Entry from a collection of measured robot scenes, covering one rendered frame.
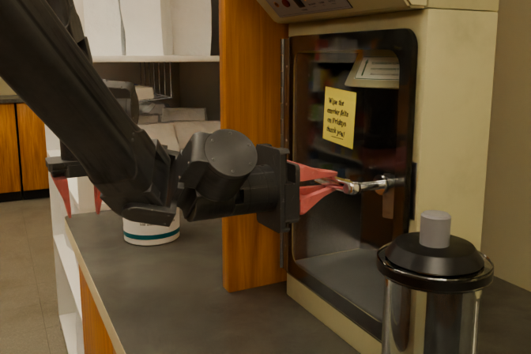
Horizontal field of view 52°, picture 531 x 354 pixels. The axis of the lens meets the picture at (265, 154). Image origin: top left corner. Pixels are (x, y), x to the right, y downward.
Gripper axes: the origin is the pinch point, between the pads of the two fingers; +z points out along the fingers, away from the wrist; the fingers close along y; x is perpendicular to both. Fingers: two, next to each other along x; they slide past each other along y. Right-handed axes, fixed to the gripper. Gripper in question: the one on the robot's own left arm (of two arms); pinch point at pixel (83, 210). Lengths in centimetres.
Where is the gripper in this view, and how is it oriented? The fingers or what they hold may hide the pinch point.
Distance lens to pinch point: 96.8
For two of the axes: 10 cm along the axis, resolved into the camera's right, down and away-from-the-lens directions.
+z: 0.1, 9.8, 1.8
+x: -4.4, -1.6, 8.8
